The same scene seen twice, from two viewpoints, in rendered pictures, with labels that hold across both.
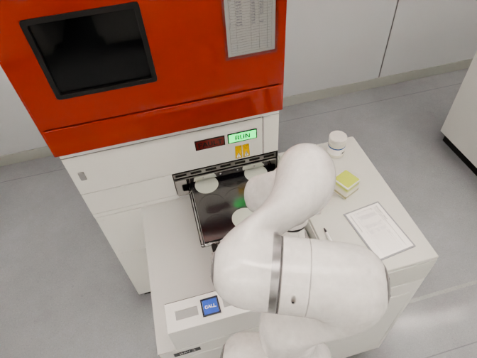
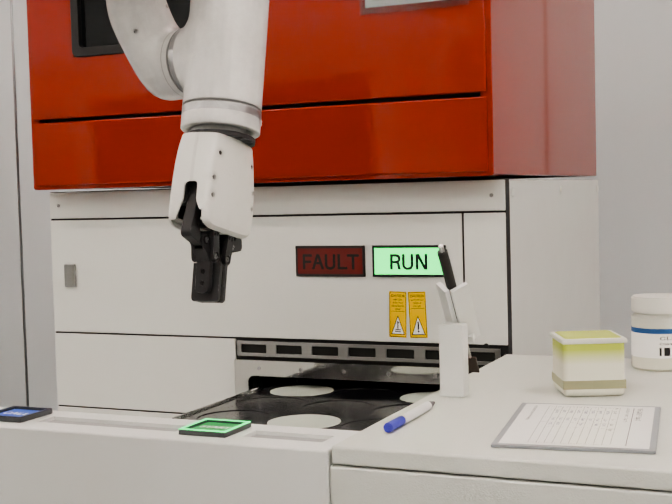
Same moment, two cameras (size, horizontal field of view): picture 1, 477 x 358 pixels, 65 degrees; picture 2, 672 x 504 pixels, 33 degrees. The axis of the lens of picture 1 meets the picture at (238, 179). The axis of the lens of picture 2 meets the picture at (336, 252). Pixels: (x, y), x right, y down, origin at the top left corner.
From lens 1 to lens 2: 1.31 m
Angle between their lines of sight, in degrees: 54
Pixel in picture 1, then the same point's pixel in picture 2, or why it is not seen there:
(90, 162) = (93, 242)
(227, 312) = (30, 425)
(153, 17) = not seen: outside the picture
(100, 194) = (87, 344)
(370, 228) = (560, 420)
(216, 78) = (340, 55)
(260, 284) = not seen: outside the picture
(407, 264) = (574, 463)
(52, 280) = not seen: outside the picture
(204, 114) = (308, 144)
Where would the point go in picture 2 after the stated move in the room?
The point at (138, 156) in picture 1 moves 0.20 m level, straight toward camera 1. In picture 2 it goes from (179, 255) to (125, 263)
